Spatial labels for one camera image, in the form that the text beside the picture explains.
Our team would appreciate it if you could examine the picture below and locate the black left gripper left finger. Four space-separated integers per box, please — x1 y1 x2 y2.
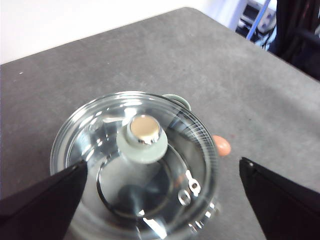
0 159 89 240

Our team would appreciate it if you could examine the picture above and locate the black background equipment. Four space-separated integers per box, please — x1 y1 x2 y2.
267 0 320 81

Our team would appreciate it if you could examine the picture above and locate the white equipment box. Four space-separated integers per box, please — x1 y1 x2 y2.
236 0 278 33

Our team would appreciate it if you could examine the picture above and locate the blue cable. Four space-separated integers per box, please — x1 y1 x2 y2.
246 0 272 41

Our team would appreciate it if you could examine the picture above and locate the green electric cooking pot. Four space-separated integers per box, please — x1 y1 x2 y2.
49 93 222 240

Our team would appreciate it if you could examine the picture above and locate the glass lid with green knob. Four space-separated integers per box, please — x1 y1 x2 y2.
49 91 221 240

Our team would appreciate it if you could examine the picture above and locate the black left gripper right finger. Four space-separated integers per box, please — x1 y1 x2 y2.
239 156 320 240

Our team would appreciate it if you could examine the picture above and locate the brown egg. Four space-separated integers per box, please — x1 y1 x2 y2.
212 134 232 158

